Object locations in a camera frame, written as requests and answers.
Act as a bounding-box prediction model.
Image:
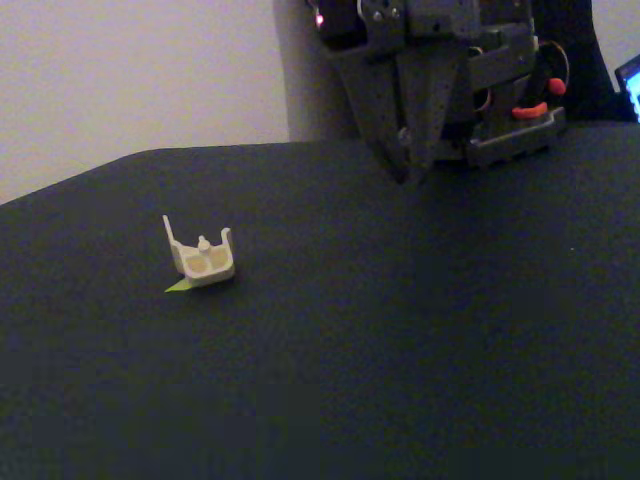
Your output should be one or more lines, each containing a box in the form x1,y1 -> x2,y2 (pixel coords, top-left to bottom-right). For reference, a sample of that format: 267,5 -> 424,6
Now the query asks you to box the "white plastic part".
161,214 -> 237,289

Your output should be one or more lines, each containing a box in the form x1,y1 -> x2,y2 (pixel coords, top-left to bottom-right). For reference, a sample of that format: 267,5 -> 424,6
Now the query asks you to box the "dark blue desk mat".
0,122 -> 640,480

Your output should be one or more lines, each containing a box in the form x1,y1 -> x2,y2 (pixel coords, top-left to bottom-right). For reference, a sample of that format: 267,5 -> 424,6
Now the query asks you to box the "black clamp with orange tips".
510,69 -> 569,121

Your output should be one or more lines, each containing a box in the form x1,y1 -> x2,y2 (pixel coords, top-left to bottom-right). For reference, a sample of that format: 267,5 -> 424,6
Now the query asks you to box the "black office chair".
319,0 -> 636,141

